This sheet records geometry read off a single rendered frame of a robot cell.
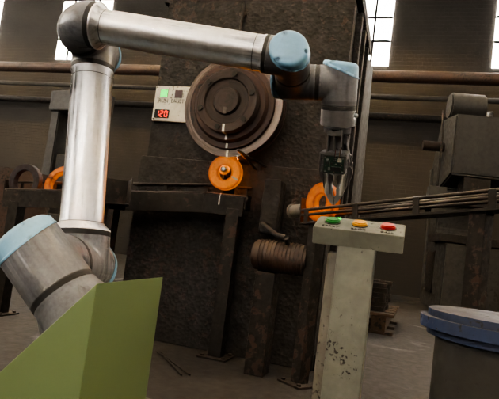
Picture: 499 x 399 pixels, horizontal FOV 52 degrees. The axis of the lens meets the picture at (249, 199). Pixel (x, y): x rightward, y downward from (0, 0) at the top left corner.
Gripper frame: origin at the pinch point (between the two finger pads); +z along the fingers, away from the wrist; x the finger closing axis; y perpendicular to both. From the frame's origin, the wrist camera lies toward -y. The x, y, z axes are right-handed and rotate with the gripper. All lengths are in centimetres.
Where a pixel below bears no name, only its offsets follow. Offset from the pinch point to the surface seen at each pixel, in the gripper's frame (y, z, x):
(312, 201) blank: -58, 16, -17
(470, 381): 46, 20, 33
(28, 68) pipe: -659, -27, -665
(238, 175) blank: -74, 12, -54
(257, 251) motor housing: -46, 36, -35
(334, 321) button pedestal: 12.3, 30.4, 3.9
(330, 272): -5.9, 24.1, -0.5
